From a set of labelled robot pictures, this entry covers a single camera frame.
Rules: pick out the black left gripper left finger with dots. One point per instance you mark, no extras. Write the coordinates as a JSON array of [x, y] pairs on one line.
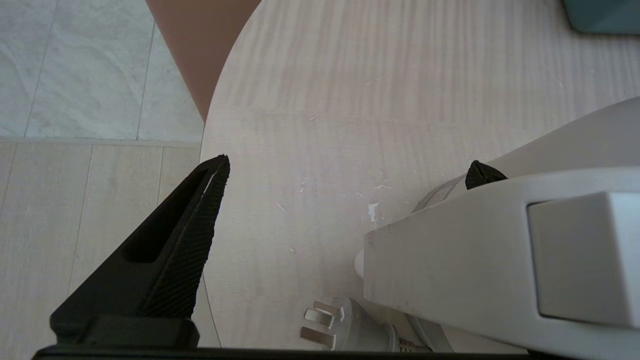
[[150, 265]]

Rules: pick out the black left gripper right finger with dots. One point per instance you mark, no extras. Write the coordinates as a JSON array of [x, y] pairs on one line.
[[482, 176]]

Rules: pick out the white electric kettle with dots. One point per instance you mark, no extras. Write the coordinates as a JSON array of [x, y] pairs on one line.
[[475, 250]]

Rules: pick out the grey tissue box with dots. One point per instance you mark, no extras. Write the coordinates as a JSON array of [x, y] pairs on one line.
[[605, 17]]

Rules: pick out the grey power plug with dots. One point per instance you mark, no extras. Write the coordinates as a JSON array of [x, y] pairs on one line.
[[350, 327]]

